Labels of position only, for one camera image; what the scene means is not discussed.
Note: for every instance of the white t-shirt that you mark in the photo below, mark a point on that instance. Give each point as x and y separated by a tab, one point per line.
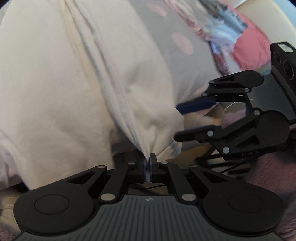
69	81

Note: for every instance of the cream padded headboard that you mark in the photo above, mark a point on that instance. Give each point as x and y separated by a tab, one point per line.
266	14

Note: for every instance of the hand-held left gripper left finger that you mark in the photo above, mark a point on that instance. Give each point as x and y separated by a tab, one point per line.
144	170

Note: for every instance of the bed with polka dot cover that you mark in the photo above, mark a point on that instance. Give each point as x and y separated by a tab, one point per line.
161	27

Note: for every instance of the coral pink pillow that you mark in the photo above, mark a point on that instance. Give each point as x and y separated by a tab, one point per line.
252	46

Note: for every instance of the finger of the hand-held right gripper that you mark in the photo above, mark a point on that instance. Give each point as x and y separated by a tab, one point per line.
196	106
203	134

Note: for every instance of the stack of folded clothes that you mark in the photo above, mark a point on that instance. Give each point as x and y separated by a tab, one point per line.
219	25

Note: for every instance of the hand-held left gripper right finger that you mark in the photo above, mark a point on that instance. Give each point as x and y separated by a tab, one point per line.
152	170

